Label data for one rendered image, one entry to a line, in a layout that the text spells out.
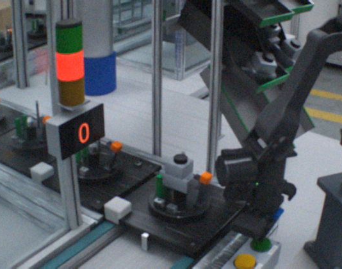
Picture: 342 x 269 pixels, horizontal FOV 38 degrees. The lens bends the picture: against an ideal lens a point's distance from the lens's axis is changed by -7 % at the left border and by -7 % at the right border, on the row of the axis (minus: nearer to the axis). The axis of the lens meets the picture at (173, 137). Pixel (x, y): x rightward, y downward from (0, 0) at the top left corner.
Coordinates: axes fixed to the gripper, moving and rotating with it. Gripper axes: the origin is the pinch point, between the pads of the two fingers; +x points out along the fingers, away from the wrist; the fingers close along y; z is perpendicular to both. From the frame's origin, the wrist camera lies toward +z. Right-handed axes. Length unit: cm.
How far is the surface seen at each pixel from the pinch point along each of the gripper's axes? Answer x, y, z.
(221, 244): 4.8, 4.2, 6.9
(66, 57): -35, 19, 32
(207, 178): -6.5, -0.7, 14.1
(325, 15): 47, -391, 114
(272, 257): 5.9, 1.0, -3.7
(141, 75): 15, -83, 95
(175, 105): 15, -66, 67
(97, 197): 3.7, 7.1, 38.3
